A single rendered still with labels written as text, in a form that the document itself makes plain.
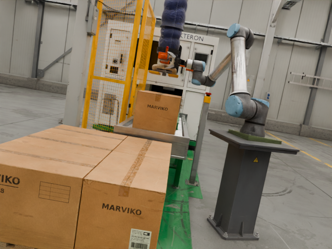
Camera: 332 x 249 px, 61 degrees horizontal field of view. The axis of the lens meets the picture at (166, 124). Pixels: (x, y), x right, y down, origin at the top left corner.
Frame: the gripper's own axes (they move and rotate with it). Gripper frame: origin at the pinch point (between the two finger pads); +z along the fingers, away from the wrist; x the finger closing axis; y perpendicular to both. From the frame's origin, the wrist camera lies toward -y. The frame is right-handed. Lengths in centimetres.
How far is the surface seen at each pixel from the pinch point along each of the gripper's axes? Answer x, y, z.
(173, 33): 27.3, 16.5, -2.9
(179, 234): -127, -72, -34
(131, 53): 6, 65, 42
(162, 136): -68, -12, -9
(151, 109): -47.1, -4.4, 5.0
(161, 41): 18.6, 19.2, 7.3
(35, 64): -29, 881, 554
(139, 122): -60, -4, 15
